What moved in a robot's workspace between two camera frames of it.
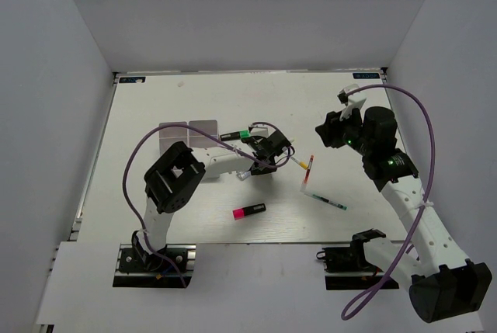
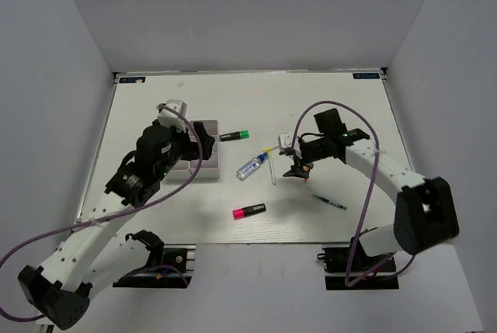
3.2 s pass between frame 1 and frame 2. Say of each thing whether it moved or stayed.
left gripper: moved
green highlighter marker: stayed
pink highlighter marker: stayed
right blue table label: stayed
